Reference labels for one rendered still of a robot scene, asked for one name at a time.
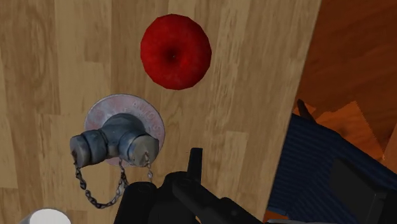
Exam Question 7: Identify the red apple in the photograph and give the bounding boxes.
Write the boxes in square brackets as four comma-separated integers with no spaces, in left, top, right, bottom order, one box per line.
[140,13,212,91]

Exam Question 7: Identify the white round container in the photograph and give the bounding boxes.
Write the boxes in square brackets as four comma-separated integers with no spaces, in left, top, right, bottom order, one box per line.
[18,207,73,224]

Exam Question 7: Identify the blue ribbed block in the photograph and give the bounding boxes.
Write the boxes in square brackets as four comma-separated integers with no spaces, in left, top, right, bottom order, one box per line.
[266,99,397,224]

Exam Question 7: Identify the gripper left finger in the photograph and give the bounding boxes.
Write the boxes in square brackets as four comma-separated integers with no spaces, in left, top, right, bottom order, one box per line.
[113,148,265,224]

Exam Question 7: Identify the grey pipe fitting with chains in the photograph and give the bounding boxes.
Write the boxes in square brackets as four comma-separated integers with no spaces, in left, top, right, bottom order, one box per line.
[69,94,166,209]

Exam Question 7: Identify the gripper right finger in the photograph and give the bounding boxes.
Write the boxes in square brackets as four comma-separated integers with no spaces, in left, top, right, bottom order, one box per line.
[330,158,397,224]

